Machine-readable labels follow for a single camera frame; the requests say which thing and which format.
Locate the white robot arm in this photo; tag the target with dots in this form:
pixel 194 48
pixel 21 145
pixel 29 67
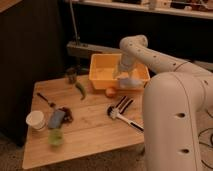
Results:
pixel 171 99

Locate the white paper cup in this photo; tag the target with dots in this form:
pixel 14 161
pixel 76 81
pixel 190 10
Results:
pixel 36 120

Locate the yellow plastic bin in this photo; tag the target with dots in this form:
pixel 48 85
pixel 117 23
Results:
pixel 102 67

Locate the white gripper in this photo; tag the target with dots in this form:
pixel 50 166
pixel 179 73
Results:
pixel 122 67

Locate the brown dried clump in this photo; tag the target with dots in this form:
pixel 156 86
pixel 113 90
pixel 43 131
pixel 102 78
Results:
pixel 68 118

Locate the wooden shelf with clutter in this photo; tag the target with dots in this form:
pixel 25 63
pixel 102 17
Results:
pixel 188 8

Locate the dark green cup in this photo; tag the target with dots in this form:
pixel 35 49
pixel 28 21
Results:
pixel 71 74

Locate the wooden folding table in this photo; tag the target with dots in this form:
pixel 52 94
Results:
pixel 90 132

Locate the dark metal spoon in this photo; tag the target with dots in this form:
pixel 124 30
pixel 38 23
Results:
pixel 51 104

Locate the blue sponge block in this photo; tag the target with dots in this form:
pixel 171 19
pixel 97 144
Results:
pixel 56 119

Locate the orange fruit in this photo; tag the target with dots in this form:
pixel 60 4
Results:
pixel 110 92

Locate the grey metal stand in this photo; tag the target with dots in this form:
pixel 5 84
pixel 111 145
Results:
pixel 84 50

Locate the light blue towel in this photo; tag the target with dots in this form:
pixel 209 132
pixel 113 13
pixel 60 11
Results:
pixel 129 83

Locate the green chili pepper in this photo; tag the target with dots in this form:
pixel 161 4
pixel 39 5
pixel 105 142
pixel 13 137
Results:
pixel 81 88

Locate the light green plastic cup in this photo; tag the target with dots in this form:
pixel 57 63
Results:
pixel 55 137

